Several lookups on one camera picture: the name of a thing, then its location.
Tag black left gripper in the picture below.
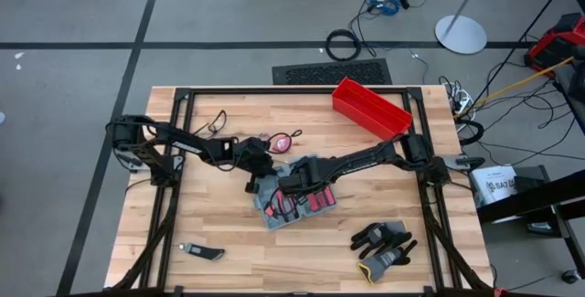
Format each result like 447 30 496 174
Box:
234 135 276 196

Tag grey plastic tool case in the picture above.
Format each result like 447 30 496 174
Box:
253 153 340 232

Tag pink screwdriver bit holder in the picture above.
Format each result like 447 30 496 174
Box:
319 186 338 209

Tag pink tape measure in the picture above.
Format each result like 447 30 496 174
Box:
267 128 304 155

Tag red plastic bin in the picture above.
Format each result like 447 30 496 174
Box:
331 76 414 145

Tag clear safety glasses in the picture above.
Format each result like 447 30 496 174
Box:
196 109 229 136

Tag black utility knife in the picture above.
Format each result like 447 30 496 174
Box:
178 241 227 262

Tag grey black work glove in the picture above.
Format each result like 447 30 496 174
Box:
349 219 409 260

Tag white power strip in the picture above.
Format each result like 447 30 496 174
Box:
450 87 477 122

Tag white printed booklet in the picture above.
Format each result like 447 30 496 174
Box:
470 164 519 208

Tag black metal stand beam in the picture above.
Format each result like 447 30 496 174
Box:
474 168 585 226

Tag red black floor machine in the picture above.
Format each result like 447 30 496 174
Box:
522 11 585 77

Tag black caster wheel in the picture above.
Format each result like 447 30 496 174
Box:
560 269 583 286

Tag coiled black cable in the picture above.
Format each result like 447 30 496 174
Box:
324 28 363 62

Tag thick black cable loop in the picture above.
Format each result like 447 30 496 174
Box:
456 118 485 147

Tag coiled blue cable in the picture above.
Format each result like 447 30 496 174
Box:
367 0 404 18

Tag white round pedestal stand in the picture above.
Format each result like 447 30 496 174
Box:
433 0 550 56

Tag yellow cable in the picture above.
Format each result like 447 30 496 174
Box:
452 56 575 120

